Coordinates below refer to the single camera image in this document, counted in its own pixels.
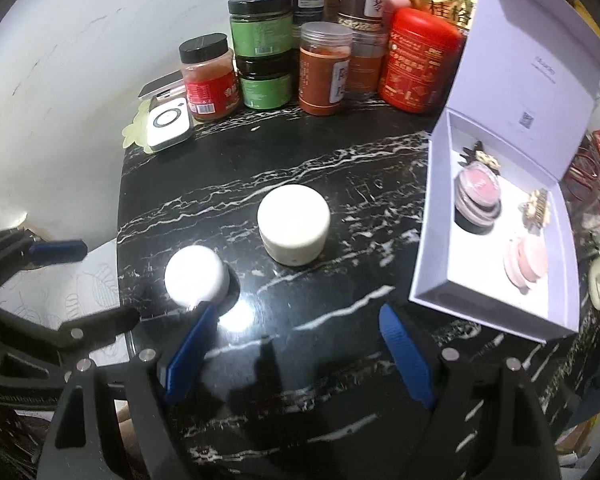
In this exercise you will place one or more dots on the gold foil snack bag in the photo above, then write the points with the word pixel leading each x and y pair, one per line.
pixel 459 13

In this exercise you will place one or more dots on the pink round compact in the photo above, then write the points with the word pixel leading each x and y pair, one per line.
pixel 526 262

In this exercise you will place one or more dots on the large white cream jar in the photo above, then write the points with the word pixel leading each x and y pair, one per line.
pixel 293 222

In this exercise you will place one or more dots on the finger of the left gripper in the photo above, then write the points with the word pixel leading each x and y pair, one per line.
pixel 21 249
pixel 90 324

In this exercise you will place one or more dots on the red sauce jar black lid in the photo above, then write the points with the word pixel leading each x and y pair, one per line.
pixel 210 81

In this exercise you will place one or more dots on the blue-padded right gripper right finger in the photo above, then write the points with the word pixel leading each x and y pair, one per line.
pixel 414 353

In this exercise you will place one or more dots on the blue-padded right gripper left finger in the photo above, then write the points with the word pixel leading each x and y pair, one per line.
pixel 183 356

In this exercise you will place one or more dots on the black beaded hair clip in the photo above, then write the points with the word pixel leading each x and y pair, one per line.
pixel 478 154

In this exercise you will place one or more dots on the small white round jar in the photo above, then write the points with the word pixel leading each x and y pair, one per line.
pixel 196 274

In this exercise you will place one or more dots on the lavender gift box with lid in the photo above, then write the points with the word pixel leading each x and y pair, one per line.
pixel 526 89

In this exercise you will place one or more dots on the purple round compact jar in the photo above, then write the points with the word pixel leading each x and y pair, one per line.
pixel 477 199

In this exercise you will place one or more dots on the gold metal hair claw clip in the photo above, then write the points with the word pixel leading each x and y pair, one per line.
pixel 536 211

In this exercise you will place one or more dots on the lower green jar black lid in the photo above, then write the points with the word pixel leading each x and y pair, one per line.
pixel 266 82

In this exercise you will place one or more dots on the orange powder plastic jar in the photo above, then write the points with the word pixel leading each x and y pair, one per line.
pixel 325 51

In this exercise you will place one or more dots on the green jar black lid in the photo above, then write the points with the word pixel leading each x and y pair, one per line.
pixel 266 82
pixel 260 28

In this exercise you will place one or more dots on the red tin canister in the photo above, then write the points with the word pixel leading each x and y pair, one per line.
pixel 422 53

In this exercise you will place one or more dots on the upper green jar black lid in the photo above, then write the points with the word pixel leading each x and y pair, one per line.
pixel 260 28

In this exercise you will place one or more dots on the clear glass container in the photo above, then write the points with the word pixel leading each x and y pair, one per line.
pixel 581 183

